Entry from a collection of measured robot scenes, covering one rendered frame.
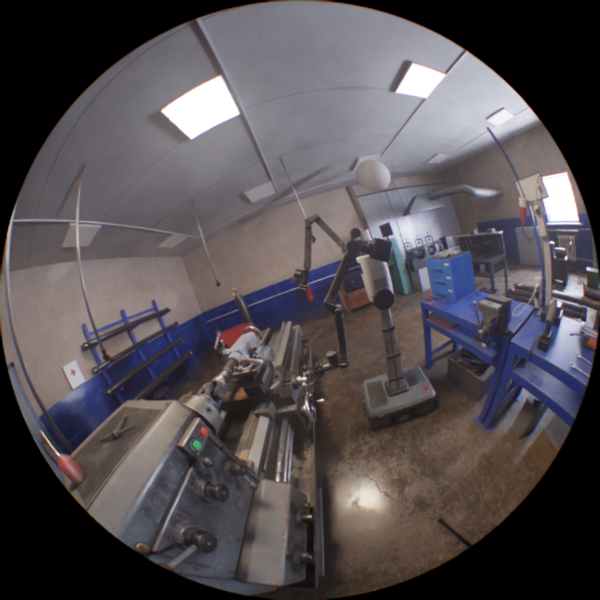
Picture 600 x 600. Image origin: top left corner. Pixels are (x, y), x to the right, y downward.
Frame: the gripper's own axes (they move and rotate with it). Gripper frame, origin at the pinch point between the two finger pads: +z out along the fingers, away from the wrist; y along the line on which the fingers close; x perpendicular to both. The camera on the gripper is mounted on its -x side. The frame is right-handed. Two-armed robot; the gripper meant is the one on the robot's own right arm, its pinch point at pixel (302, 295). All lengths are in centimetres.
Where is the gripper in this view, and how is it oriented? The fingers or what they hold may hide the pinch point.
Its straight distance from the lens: 155.6
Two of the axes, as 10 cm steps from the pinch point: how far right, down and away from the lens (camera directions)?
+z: -1.6, 9.5, 2.8
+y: -1.7, 2.5, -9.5
